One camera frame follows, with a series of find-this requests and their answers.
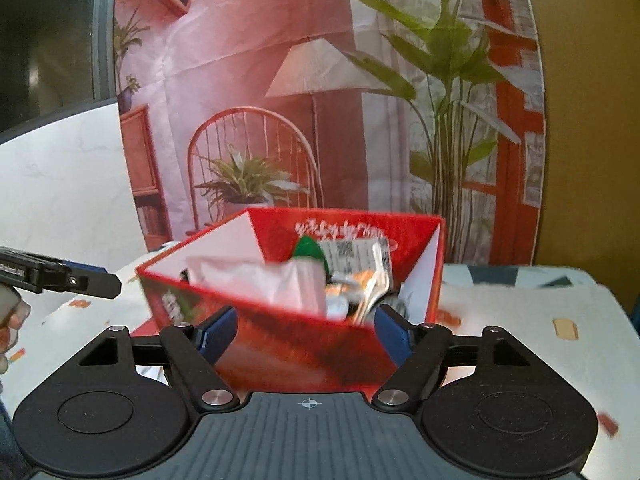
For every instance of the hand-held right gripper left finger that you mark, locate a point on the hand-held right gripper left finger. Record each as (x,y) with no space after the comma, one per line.
(221,331)

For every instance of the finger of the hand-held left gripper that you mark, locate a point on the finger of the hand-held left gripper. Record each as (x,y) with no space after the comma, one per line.
(95,284)

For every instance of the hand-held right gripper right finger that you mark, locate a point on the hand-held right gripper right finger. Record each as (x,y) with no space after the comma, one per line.
(391,334)

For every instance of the white plastic packet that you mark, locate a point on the white plastic packet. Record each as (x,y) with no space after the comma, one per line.
(260,282)

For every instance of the red strawberry print cardboard box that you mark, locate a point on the red strawberry print cardboard box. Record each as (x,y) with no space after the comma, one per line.
(300,350)

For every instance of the green soft item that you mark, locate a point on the green soft item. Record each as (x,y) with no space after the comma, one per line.
(311,252)

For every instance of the person's left hand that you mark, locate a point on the person's left hand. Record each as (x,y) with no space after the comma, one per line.
(11,332)

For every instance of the white patterned tablecloth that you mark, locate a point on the white patterned tablecloth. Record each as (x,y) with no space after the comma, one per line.
(500,302)

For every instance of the printed room scene wall tapestry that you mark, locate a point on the printed room scene wall tapestry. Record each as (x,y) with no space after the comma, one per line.
(250,85)

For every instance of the grey window frame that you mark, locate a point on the grey window frame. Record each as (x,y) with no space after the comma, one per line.
(102,30)

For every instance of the wooden wall panel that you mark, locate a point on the wooden wall panel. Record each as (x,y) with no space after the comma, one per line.
(590,110)

